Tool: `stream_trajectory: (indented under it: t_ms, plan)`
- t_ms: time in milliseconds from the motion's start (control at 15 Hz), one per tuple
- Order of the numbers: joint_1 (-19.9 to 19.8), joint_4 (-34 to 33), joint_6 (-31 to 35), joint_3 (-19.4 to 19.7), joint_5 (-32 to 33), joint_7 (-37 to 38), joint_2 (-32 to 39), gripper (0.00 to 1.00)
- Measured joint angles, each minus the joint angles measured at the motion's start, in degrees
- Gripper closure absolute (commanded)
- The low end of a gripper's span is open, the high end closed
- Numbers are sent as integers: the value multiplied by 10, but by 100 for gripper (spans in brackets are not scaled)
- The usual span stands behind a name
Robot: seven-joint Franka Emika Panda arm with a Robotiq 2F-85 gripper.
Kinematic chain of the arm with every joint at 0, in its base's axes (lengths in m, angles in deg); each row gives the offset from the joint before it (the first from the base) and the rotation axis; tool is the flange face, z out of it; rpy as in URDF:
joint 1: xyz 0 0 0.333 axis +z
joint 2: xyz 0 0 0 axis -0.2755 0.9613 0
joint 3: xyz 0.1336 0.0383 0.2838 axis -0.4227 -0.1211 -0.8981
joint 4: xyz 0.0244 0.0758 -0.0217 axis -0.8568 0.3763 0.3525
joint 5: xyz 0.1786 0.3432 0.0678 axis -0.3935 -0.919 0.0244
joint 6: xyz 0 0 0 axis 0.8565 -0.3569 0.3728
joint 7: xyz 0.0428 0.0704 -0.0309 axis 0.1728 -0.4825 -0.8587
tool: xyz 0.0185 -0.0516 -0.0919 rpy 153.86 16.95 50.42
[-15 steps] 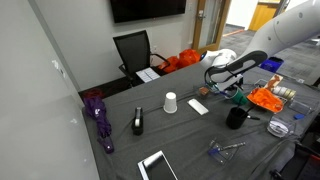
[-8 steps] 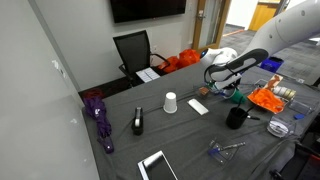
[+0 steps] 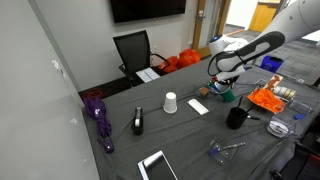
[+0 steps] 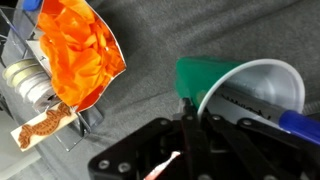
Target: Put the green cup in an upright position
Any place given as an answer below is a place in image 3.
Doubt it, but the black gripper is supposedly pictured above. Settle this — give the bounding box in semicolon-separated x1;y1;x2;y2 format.
213;74;239;88

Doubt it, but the green plastic cup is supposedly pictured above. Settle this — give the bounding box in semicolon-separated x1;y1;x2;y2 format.
219;87;236;103

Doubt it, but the white paper cup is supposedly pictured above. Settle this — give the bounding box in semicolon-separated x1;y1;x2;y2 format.
162;91;179;115

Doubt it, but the small green red item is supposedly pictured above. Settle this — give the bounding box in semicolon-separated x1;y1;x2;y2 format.
206;78;218;89

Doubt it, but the black utensil in mug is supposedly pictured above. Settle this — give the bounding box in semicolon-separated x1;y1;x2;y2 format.
236;95;245;109

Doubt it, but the small brown orange block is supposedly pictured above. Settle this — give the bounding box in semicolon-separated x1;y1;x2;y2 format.
198;86;210;97

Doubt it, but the clear plastic tray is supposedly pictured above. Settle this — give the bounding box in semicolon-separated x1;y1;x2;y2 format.
193;75;221;98

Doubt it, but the black mug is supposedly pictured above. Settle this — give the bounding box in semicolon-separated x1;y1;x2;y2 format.
225;106;249;130

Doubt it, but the bag of orange shreds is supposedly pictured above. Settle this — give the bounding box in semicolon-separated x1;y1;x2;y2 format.
246;87;286;115

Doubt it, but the white rectangular box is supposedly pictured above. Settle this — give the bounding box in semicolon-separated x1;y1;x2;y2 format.
186;98;210;116

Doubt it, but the orange brown snack package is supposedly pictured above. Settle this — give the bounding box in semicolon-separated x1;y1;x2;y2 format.
264;73;284;91

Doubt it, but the blue bin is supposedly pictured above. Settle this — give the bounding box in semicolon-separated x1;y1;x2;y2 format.
259;54;285;74

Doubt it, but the orange plastic bag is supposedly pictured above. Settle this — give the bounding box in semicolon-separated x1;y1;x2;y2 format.
178;48;202;69
159;55;181;74

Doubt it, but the wooden framed glass door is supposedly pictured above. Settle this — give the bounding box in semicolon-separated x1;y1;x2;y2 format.
191;0;233;59

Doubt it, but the white tape roll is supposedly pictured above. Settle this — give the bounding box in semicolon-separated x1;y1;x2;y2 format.
269;120;288;133

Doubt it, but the clear container with roll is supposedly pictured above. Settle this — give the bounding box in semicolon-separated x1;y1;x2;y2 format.
266;114;297;139

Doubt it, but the plain wooden door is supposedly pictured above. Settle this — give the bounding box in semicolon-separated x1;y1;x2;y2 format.
248;0;279;33

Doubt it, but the large clear organiser box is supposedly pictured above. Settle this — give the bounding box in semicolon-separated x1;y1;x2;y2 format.
254;73;316;116

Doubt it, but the small clear plastic box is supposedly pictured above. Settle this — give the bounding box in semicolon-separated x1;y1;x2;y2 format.
208;138;241;166

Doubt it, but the grey tablecloth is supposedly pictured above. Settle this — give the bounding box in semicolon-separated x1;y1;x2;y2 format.
81;53;320;180

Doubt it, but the white paper sheet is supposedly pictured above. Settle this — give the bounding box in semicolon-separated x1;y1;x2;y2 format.
135;67;161;84

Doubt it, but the black mesh office chair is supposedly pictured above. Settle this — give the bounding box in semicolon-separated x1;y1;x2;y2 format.
112;29;171;88

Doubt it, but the white framed tablet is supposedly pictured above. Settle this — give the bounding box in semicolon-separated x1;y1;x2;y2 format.
137;150;179;180

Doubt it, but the purple folded umbrella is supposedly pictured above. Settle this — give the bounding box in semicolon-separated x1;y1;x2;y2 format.
82;96;115;155

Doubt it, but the black wall television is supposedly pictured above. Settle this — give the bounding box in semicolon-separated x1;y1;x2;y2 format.
109;0;188;24

